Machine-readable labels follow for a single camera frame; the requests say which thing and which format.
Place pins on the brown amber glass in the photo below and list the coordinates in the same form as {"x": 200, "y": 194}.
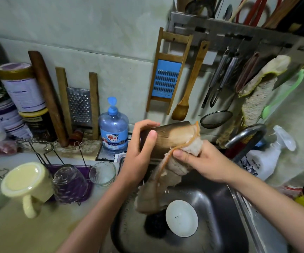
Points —
{"x": 165, "y": 135}

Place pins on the bamboo skewer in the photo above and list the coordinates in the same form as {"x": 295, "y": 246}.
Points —
{"x": 239, "y": 7}

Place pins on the wooden spatula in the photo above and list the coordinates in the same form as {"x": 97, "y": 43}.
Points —
{"x": 191, "y": 81}

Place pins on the mesh strainer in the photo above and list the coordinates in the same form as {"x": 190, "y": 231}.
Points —
{"x": 216, "y": 119}

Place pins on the wooden slicer with blue blade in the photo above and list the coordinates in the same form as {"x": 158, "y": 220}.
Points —
{"x": 167, "y": 76}

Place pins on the wooden rolling pin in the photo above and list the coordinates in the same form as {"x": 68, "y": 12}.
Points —
{"x": 49, "y": 97}

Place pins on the pink and white plastic bag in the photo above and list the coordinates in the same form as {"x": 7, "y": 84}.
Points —
{"x": 289, "y": 191}

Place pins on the person's right forearm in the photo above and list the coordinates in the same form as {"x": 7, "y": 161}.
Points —
{"x": 278, "y": 205}

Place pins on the person's left hand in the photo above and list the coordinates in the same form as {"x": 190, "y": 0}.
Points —
{"x": 136, "y": 160}

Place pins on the beige dish cloth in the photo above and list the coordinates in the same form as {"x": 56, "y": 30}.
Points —
{"x": 165, "y": 176}

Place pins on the white plate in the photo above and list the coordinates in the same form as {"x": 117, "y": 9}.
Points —
{"x": 181, "y": 218}

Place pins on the yellow mug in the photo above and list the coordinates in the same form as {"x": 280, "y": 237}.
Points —
{"x": 28, "y": 181}

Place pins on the dark metal ladle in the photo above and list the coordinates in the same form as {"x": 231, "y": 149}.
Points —
{"x": 199, "y": 7}

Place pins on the wooden framed metal grater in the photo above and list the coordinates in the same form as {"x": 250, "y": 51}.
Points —
{"x": 79, "y": 105}

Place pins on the metal peeler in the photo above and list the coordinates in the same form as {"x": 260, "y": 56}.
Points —
{"x": 215, "y": 76}
{"x": 225, "y": 76}

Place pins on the person's right hand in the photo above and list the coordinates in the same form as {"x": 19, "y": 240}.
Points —
{"x": 205, "y": 163}

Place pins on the small blue water bottle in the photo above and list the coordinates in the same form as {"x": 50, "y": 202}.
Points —
{"x": 113, "y": 126}

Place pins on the white spray bottle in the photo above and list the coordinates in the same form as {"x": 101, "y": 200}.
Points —
{"x": 265, "y": 158}

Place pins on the wall mounted metal utensil rack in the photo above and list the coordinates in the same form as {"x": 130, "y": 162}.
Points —
{"x": 241, "y": 31}

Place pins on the stack of labelled tin cans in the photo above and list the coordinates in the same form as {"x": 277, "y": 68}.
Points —
{"x": 12, "y": 102}

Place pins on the wooden scoop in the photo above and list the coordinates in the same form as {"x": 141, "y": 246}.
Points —
{"x": 182, "y": 2}

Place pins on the person's left forearm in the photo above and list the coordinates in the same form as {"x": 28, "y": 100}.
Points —
{"x": 94, "y": 221}

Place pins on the metal faucet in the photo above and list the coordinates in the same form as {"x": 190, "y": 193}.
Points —
{"x": 244, "y": 134}

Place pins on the purple plastic tray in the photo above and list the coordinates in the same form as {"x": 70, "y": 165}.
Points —
{"x": 86, "y": 174}

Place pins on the bundle of dark chopsticks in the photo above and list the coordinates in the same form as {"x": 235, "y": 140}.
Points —
{"x": 218, "y": 5}

